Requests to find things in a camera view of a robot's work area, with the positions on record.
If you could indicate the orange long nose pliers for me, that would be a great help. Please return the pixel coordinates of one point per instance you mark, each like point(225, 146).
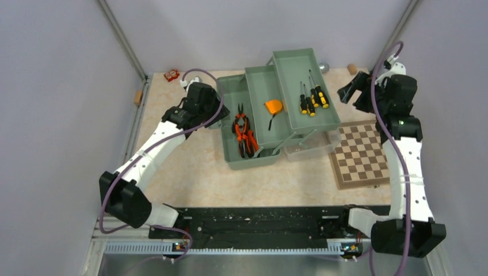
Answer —
point(241, 123)

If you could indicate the green plastic toolbox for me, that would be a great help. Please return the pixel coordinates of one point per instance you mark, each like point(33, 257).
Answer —
point(297, 135)

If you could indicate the wooden block back right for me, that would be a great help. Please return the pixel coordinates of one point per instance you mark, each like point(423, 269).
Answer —
point(352, 69)

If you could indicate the orange diagonal cutting pliers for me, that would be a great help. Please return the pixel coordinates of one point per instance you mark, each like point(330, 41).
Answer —
point(251, 146)

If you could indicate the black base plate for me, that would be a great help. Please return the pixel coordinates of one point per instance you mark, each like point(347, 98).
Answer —
point(266, 228)

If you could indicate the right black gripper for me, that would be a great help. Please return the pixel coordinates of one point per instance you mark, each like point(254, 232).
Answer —
point(361, 82)

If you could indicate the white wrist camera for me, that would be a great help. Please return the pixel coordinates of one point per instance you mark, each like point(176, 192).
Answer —
point(391, 67)
point(186, 83)

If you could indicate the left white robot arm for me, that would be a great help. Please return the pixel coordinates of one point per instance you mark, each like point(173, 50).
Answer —
point(122, 191)

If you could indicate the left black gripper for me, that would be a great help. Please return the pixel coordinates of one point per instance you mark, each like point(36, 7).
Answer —
point(216, 102)

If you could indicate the red black long nose pliers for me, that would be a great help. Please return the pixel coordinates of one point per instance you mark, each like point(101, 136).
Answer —
point(242, 147)

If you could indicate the wooden chessboard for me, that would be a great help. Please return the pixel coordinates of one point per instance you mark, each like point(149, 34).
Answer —
point(358, 160)

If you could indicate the wooden block left edge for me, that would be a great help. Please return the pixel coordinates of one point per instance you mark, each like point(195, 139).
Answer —
point(138, 98)

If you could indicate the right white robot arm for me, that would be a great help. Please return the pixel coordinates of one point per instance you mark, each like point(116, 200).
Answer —
point(410, 222)

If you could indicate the silver metal cylinder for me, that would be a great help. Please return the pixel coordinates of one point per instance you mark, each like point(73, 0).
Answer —
point(324, 67)

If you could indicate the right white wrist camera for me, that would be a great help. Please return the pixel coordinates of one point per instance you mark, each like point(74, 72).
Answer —
point(391, 67)

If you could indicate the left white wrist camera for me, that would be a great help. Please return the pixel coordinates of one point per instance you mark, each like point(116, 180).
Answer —
point(186, 83)

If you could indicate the orange tape measure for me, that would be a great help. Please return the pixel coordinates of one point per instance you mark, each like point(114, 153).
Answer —
point(274, 107)

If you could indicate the black yellow screwdriver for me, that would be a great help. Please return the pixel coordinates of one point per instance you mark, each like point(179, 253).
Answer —
point(303, 102)
point(310, 103)
point(319, 96)

